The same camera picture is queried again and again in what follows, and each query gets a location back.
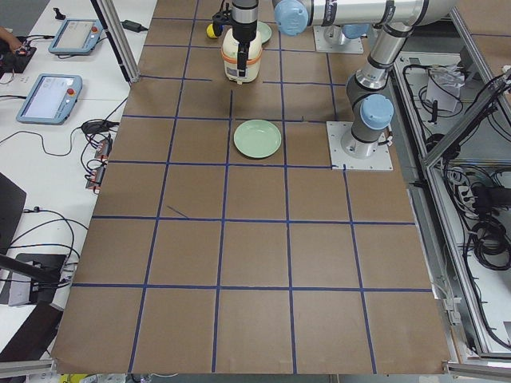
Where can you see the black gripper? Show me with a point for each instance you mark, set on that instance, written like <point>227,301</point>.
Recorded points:
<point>244,33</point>

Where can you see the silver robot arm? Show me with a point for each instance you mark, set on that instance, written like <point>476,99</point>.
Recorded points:
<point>373,111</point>
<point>397,18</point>

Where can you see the green plate near potato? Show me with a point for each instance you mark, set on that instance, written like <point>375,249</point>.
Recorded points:
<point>264,31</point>

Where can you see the yellow toy potato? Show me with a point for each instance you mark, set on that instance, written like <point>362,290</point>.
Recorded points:
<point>211,32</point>

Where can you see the green plate far side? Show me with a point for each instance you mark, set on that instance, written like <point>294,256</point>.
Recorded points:
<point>257,139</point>

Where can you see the upper teach pendant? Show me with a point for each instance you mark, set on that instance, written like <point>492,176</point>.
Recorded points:
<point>76,37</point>

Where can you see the teach pendant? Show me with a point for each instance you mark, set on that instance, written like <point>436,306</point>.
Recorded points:
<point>76,37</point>
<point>51,99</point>

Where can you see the lower teach pendant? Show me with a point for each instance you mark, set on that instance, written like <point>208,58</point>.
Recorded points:
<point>51,99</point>

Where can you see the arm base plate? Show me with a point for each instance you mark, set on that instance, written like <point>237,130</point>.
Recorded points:
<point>331,39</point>
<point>347,153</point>

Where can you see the aluminium frame post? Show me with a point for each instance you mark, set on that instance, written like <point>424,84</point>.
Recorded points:
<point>109,19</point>

